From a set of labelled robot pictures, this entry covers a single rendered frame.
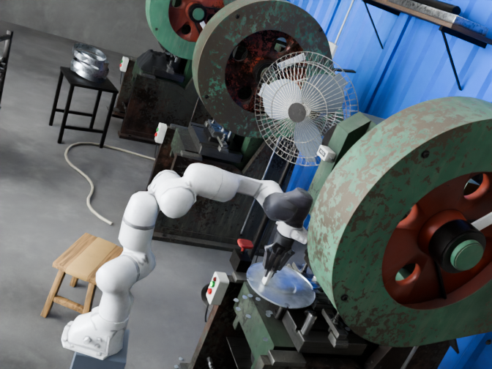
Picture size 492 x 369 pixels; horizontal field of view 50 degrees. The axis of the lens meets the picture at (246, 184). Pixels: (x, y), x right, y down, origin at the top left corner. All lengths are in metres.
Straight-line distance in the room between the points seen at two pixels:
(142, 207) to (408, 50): 2.66
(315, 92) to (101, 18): 5.94
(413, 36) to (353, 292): 2.63
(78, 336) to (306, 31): 2.06
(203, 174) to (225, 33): 1.43
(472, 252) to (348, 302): 0.39
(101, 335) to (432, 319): 1.14
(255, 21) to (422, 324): 1.89
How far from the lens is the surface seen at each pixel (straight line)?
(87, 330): 2.02
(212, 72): 3.05
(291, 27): 3.12
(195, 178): 1.72
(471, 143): 1.54
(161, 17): 4.70
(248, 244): 2.37
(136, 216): 1.74
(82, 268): 2.64
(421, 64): 3.80
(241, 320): 2.33
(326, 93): 2.66
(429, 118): 1.53
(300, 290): 2.16
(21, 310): 2.87
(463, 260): 1.67
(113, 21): 8.31
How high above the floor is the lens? 1.86
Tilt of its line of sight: 22 degrees down
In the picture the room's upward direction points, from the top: 21 degrees clockwise
